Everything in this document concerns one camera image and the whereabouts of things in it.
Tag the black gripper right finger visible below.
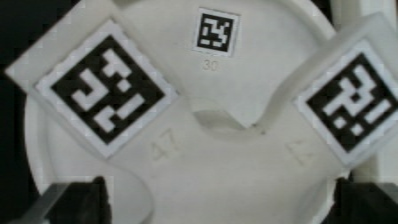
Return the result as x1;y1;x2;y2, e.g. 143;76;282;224
333;178;398;224

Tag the white cross table base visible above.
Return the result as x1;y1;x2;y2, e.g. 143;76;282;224
3;0;398;224

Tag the white cylindrical table leg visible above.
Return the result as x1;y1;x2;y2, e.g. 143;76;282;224
193;110;264;135

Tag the white round table top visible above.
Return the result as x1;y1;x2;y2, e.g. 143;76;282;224
22;0;398;224

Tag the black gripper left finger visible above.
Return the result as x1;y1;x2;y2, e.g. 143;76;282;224
15;176;109;224

